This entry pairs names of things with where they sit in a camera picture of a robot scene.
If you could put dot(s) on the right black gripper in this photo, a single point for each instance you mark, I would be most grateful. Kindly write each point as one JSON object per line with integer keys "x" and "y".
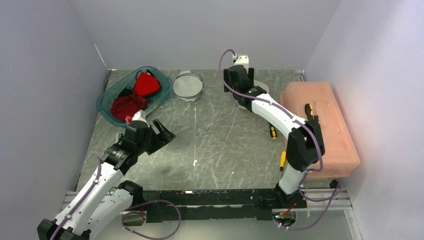
{"x": 250, "y": 76}

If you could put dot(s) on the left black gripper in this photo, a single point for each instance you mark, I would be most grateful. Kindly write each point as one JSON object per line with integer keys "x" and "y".
{"x": 164, "y": 136}

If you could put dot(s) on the blue-trimmed white mesh laundry bag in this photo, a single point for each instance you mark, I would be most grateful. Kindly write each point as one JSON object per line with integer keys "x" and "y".
{"x": 188, "y": 86}

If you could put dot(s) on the dark red bra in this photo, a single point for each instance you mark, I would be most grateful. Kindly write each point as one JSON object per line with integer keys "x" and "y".
{"x": 128, "y": 106}

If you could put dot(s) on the black bra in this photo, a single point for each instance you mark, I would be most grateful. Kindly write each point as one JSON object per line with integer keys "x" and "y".
{"x": 127, "y": 91}

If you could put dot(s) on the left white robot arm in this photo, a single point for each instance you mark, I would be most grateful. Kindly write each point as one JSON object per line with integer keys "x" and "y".
{"x": 104, "y": 196}

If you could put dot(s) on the pink-trimmed white mesh laundry bag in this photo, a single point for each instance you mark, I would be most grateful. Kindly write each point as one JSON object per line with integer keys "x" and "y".
{"x": 259, "y": 84}

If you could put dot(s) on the green labelled small box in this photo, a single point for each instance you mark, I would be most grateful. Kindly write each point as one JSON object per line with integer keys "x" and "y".
{"x": 118, "y": 137}

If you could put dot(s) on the yellow-black screwdriver on table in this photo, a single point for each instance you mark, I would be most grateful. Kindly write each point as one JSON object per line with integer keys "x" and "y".
{"x": 273, "y": 132}

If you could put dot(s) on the teal plastic basin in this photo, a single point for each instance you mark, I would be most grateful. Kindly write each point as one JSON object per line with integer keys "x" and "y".
{"x": 104, "y": 102}

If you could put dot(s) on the large yellow-black screwdriver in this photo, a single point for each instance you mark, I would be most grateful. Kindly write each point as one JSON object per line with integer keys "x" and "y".
{"x": 309, "y": 112}

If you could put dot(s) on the medium yellow-black screwdriver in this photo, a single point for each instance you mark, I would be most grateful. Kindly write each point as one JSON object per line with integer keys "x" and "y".
{"x": 315, "y": 112}

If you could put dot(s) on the small yellow screwdriver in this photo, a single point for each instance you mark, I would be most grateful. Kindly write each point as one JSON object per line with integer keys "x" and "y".
{"x": 282, "y": 161}

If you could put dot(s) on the orange translucent plastic box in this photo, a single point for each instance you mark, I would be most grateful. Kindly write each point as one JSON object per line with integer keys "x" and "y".
{"x": 341, "y": 156}

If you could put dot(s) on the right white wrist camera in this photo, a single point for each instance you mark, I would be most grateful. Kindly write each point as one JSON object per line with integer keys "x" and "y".
{"x": 241, "y": 59}

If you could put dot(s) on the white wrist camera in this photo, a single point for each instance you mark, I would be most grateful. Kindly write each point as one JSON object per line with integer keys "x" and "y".
{"x": 241, "y": 59}
{"x": 138, "y": 116}

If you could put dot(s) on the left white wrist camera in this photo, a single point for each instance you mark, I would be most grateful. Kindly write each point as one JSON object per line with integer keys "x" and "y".
{"x": 138, "y": 116}

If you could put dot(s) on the black base frame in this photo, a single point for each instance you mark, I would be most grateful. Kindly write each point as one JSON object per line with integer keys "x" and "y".
{"x": 214, "y": 204}

